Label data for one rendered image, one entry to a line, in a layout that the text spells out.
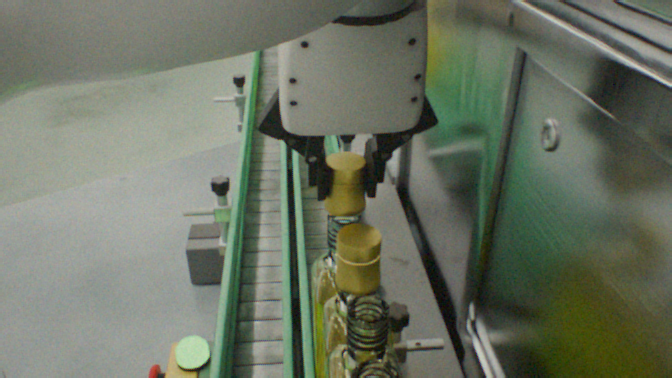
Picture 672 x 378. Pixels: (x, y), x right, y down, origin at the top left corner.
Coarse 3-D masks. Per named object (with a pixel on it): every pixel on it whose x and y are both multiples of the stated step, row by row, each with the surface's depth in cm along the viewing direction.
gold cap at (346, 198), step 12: (336, 156) 44; (348, 156) 44; (360, 156) 44; (336, 168) 43; (348, 168) 43; (360, 168) 43; (336, 180) 43; (348, 180) 43; (360, 180) 43; (336, 192) 44; (348, 192) 43; (360, 192) 44; (324, 204) 46; (336, 204) 44; (348, 204) 44; (360, 204) 45; (348, 216) 45
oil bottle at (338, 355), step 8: (344, 344) 41; (336, 352) 41; (344, 352) 40; (392, 352) 41; (328, 360) 41; (336, 360) 40; (344, 360) 39; (392, 360) 40; (328, 368) 41; (336, 368) 39; (344, 368) 39; (352, 368) 39; (328, 376) 40; (336, 376) 39; (344, 376) 38; (400, 376) 39
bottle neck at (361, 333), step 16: (352, 304) 37; (368, 304) 38; (384, 304) 37; (352, 320) 36; (368, 320) 36; (384, 320) 36; (352, 336) 37; (368, 336) 36; (384, 336) 37; (352, 352) 38; (368, 352) 37; (384, 352) 38
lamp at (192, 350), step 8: (184, 344) 72; (192, 344) 72; (200, 344) 72; (176, 352) 72; (184, 352) 71; (192, 352) 71; (200, 352) 71; (208, 352) 73; (184, 360) 71; (192, 360) 71; (200, 360) 72; (208, 360) 73; (184, 368) 72; (192, 368) 71; (200, 368) 72
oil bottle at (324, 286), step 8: (320, 256) 51; (320, 264) 49; (312, 272) 51; (320, 272) 49; (328, 272) 48; (312, 280) 51; (320, 280) 48; (328, 280) 48; (312, 288) 51; (320, 288) 48; (328, 288) 48; (336, 288) 48; (312, 296) 52; (320, 296) 48; (328, 296) 48; (312, 304) 53; (320, 304) 48; (312, 312) 54; (320, 312) 49; (312, 320) 55; (320, 320) 49; (320, 328) 50; (320, 336) 50; (320, 344) 51; (320, 352) 51; (320, 360) 52; (320, 368) 52; (320, 376) 53
